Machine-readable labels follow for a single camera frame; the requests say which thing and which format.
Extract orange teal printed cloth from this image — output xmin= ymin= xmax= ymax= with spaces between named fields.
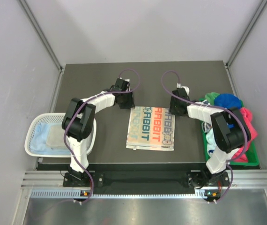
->
xmin=126 ymin=106 xmax=175 ymax=151

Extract light blue towel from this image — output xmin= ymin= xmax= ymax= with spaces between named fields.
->
xmin=30 ymin=122 xmax=70 ymax=157

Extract white grey cloth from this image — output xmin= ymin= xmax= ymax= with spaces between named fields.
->
xmin=46 ymin=125 xmax=66 ymax=149

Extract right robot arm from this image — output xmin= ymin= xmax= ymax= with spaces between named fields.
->
xmin=169 ymin=87 xmax=251 ymax=187

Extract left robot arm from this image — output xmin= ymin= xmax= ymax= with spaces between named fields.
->
xmin=61 ymin=78 xmax=134 ymax=186

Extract royal blue cloth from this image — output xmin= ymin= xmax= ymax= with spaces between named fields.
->
xmin=214 ymin=93 xmax=243 ymax=109

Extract pink cloth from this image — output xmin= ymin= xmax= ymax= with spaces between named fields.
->
xmin=230 ymin=107 xmax=259 ymax=166

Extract white perforated plastic basket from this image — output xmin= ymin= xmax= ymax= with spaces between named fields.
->
xmin=24 ymin=113 xmax=97 ymax=158

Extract green plastic tray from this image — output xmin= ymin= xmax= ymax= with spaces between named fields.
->
xmin=200 ymin=94 xmax=259 ymax=166

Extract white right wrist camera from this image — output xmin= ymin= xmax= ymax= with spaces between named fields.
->
xmin=176 ymin=83 xmax=190 ymax=96

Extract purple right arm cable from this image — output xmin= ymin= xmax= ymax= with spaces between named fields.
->
xmin=161 ymin=70 xmax=249 ymax=203

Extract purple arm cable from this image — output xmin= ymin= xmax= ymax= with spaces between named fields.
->
xmin=161 ymin=70 xmax=249 ymax=203
xmin=63 ymin=68 xmax=141 ymax=204

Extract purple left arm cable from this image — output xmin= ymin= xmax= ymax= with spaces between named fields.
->
xmin=63 ymin=68 xmax=141 ymax=204

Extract black table front rail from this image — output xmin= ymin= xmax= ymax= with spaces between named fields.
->
xmin=37 ymin=163 xmax=230 ymax=188

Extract slotted grey cable duct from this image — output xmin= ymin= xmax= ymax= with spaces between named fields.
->
xmin=30 ymin=187 xmax=221 ymax=199

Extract aluminium frame right post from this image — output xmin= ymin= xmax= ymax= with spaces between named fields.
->
xmin=225 ymin=0 xmax=267 ymax=70

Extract aluminium frame post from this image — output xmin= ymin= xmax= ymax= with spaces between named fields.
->
xmin=225 ymin=0 xmax=267 ymax=70
xmin=17 ymin=0 xmax=63 ymax=72

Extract aluminium frame left post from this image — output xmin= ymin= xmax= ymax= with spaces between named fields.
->
xmin=17 ymin=0 xmax=63 ymax=72

